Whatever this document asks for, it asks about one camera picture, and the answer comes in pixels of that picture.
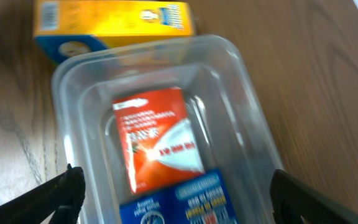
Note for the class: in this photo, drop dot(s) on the red white medicine box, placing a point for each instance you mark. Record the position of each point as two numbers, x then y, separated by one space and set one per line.
157 139

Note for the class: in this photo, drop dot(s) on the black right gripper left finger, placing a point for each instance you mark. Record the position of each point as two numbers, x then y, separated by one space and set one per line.
61 198

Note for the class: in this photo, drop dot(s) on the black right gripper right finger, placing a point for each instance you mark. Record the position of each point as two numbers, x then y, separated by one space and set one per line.
295 202

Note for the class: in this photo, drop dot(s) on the yellow Woods box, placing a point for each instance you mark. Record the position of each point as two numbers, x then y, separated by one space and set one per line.
65 29

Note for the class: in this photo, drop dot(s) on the blue Kool Fever box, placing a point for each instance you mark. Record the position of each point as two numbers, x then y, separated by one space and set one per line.
203 200

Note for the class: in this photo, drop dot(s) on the clear plastic container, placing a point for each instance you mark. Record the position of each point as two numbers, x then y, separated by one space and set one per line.
229 125

